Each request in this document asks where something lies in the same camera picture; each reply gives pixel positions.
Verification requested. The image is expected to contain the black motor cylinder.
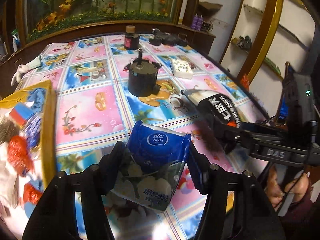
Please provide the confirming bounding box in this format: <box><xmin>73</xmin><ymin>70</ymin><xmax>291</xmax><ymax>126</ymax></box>
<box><xmin>124</xmin><ymin>49</ymin><xmax>162</xmax><ymax>97</ymax></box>

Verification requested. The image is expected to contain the white cloth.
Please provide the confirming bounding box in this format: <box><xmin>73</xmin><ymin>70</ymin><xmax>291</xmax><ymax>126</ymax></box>
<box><xmin>0</xmin><ymin>142</ymin><xmax>18</xmax><ymax>208</ymax></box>

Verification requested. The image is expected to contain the white plush rabbit toy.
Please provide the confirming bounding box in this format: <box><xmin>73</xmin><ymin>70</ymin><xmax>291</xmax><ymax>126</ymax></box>
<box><xmin>11</xmin><ymin>55</ymin><xmax>41</xmax><ymax>86</ymax></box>

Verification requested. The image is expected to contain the blue Vinda tissue pack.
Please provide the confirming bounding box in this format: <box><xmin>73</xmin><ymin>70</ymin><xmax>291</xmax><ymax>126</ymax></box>
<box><xmin>112</xmin><ymin>120</ymin><xmax>191</xmax><ymax>212</ymax></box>

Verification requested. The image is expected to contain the brown steel wool scourer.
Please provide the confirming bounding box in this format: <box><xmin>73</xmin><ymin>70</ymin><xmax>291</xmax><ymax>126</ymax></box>
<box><xmin>0</xmin><ymin>118</ymin><xmax>19</xmax><ymax>144</ymax></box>

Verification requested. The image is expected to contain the red haired doll head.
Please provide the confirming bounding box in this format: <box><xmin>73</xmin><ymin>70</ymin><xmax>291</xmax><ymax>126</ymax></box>
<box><xmin>23</xmin><ymin>183</ymin><xmax>42</xmax><ymax>205</ymax></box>

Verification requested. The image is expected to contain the yellow cardboard box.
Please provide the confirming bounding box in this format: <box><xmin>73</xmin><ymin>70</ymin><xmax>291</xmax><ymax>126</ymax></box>
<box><xmin>1</xmin><ymin>81</ymin><xmax>56</xmax><ymax>239</ymax></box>

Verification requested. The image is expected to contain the blue wrapped candy bag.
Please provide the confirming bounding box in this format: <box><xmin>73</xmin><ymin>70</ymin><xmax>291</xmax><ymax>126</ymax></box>
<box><xmin>24</xmin><ymin>115</ymin><xmax>42</xmax><ymax>151</ymax></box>

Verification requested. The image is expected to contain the black snack bag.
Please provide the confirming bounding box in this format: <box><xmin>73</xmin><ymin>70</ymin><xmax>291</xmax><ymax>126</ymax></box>
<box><xmin>181</xmin><ymin>89</ymin><xmax>241</xmax><ymax>127</ymax></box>

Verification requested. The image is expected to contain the blue cloth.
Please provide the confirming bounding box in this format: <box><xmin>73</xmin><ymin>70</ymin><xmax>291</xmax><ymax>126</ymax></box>
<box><xmin>27</xmin><ymin>88</ymin><xmax>46</xmax><ymax>113</ymax></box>

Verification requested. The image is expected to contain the colourful patterned tablecloth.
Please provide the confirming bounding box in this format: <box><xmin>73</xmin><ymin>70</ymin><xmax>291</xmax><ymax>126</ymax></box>
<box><xmin>15</xmin><ymin>33</ymin><xmax>268</xmax><ymax>240</ymax></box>

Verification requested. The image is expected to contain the black device on table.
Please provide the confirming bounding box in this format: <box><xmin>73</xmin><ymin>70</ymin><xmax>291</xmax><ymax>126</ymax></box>
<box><xmin>149</xmin><ymin>28</ymin><xmax>188</xmax><ymax>47</ymax></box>

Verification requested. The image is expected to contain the blue red sponge pack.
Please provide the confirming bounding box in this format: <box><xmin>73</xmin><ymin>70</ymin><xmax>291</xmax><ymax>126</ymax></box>
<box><xmin>9</xmin><ymin>102</ymin><xmax>35</xmax><ymax>126</ymax></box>

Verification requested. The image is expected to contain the dark glass jar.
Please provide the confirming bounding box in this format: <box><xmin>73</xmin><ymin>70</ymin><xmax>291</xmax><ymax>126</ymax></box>
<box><xmin>124</xmin><ymin>25</ymin><xmax>139</xmax><ymax>50</ymax></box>

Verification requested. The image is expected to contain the blue plush toy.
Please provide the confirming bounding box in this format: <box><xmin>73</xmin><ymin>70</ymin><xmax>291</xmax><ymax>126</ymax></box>
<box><xmin>23</xmin><ymin>202</ymin><xmax>36</xmax><ymax>218</ymax></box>

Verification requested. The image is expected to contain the purple bottle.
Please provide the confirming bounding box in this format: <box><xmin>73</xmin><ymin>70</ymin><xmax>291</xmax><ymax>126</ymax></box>
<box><xmin>191</xmin><ymin>14</ymin><xmax>203</xmax><ymax>31</ymax></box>

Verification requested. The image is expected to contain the right hand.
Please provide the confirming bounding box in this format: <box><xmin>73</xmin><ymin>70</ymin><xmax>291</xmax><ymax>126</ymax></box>
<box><xmin>265</xmin><ymin>166</ymin><xmax>309</xmax><ymax>208</ymax></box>

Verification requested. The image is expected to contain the flower landscape painting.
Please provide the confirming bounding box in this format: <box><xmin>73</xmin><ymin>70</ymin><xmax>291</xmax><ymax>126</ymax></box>
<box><xmin>16</xmin><ymin>0</ymin><xmax>182</xmax><ymax>46</ymax></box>

